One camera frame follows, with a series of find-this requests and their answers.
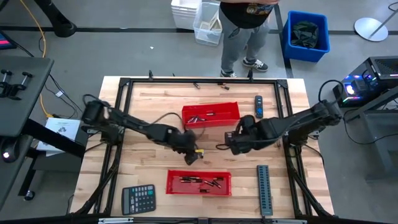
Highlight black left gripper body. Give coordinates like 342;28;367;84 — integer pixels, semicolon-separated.
174;129;200;156

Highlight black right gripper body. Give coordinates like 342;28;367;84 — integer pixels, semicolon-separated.
230;136;254;156

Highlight red plastic bin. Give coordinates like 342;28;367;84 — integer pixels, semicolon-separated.
181;101;241;129
165;169;233;197

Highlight black remote control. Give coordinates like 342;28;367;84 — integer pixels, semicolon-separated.
254;95;264;119

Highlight grey battery holder strip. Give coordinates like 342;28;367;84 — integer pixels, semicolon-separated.
256;164;274;217

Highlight black desktop calculator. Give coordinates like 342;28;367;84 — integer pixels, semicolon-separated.
121;184;157;217

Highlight clear plastic bin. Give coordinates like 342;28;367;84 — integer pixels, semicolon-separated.
193;1;223;47

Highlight person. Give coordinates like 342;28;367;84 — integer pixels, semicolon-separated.
218;0;280;78

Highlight blue plastic bin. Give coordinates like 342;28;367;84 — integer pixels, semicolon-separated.
282;10;331;63

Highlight beige cardboard piece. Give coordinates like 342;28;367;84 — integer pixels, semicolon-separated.
207;11;222;31

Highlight white paper sheet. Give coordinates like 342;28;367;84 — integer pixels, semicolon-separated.
36;117;81;157

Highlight white plastic bin stack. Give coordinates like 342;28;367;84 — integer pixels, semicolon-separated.
170;0;202;31

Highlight black plastic bag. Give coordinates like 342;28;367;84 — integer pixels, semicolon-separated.
290;21;320;49

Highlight grey equipment stand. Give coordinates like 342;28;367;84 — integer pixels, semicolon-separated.
345;93;398;183

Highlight black computer with coloured lights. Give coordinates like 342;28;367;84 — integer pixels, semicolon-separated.
332;55;398;108

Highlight dark grey desk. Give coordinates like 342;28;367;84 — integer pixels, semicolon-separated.
0;55;55;212

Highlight silver round stand base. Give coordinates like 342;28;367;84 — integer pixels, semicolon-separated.
354;2;398;42

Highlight black round lit device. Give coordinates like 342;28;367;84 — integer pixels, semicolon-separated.
0;136;20;164

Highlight monitor with red screen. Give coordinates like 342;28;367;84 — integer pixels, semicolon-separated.
0;30;17;51

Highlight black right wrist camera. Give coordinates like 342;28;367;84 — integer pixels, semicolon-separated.
224;130;239;147

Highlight black metal table frame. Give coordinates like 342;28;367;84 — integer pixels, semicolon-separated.
67;70;335;224

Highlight yellow cable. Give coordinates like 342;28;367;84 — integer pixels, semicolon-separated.
19;0;53;118

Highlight black pedestal stand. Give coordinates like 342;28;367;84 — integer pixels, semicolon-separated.
32;0;77;39

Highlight black handle clamps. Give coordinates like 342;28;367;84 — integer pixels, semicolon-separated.
0;69;34;101

